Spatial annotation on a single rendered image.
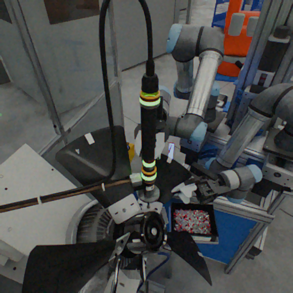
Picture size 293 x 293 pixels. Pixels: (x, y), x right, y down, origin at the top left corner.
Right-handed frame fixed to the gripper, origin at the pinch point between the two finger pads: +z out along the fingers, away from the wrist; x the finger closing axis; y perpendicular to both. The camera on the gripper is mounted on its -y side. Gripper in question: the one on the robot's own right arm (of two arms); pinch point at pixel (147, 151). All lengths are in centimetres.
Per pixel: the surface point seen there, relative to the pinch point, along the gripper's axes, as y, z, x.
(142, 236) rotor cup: 21.5, 11.9, -0.6
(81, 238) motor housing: 33.4, 10.0, 20.4
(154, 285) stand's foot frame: 140, -10, -5
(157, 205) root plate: 28.4, -3.2, -3.1
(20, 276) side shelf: 61, 17, 49
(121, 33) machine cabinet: 71, -373, 102
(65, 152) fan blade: 6.3, -2.5, 24.8
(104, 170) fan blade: 11.8, -2.1, 13.6
